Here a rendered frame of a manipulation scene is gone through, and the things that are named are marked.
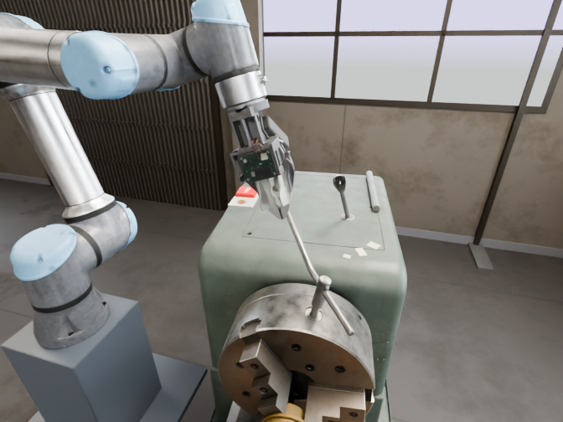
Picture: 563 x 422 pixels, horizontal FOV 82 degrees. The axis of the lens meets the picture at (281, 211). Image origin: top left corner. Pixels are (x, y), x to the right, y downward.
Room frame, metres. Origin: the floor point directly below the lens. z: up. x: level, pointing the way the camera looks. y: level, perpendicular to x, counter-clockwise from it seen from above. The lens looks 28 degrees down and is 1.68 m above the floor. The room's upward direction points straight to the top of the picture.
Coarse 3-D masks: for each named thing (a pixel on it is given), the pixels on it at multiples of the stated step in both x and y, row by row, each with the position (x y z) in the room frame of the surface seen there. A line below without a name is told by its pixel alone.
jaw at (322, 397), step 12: (312, 384) 0.39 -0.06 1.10; (324, 384) 0.39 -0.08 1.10; (312, 396) 0.37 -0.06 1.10; (324, 396) 0.37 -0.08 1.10; (336, 396) 0.37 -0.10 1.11; (348, 396) 0.37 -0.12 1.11; (360, 396) 0.36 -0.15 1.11; (312, 408) 0.35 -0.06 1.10; (324, 408) 0.35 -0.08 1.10; (336, 408) 0.34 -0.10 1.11; (348, 408) 0.34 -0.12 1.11; (360, 408) 0.34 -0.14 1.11; (312, 420) 0.32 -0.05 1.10; (324, 420) 0.33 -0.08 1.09; (336, 420) 0.33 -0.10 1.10; (360, 420) 0.34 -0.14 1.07
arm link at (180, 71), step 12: (156, 36) 0.52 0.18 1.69; (168, 36) 0.55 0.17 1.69; (180, 36) 0.54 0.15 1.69; (168, 48) 0.52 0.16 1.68; (180, 48) 0.54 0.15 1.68; (168, 60) 0.51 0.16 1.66; (180, 60) 0.53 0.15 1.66; (192, 60) 0.53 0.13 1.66; (168, 72) 0.51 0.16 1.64; (180, 72) 0.53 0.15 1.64; (192, 72) 0.54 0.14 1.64; (168, 84) 0.52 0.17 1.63; (180, 84) 0.56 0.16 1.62
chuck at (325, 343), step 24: (240, 312) 0.50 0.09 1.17; (264, 312) 0.46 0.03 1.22; (288, 312) 0.44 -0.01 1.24; (240, 336) 0.43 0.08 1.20; (264, 336) 0.41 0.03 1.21; (288, 336) 0.40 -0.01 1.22; (312, 336) 0.40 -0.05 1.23; (336, 336) 0.40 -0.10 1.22; (360, 336) 0.44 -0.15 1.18; (288, 360) 0.40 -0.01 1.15; (312, 360) 0.40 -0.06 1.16; (336, 360) 0.39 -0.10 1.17; (360, 360) 0.38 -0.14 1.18; (240, 384) 0.42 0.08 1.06; (336, 384) 0.39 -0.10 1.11; (360, 384) 0.38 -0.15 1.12
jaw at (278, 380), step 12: (252, 324) 0.45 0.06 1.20; (252, 336) 0.42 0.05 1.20; (252, 348) 0.40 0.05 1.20; (264, 348) 0.40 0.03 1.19; (240, 360) 0.38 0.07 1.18; (252, 360) 0.38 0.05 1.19; (264, 360) 0.38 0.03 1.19; (276, 360) 0.40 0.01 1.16; (252, 372) 0.38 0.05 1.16; (264, 372) 0.37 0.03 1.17; (276, 372) 0.38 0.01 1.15; (288, 372) 0.40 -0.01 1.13; (252, 384) 0.36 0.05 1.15; (264, 384) 0.35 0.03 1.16; (276, 384) 0.36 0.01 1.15; (288, 384) 0.38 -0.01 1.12; (264, 396) 0.35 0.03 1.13; (276, 396) 0.34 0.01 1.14; (264, 408) 0.33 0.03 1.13; (276, 408) 0.33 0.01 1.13
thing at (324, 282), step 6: (324, 276) 0.45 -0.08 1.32; (318, 282) 0.44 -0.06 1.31; (324, 282) 0.43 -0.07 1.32; (330, 282) 0.43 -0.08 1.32; (318, 288) 0.43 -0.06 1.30; (324, 288) 0.43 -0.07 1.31; (318, 294) 0.43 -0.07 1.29; (312, 300) 0.44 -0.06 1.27; (318, 300) 0.43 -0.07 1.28; (324, 300) 0.43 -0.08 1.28; (312, 306) 0.44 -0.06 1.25; (318, 306) 0.43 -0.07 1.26; (312, 312) 0.44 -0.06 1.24
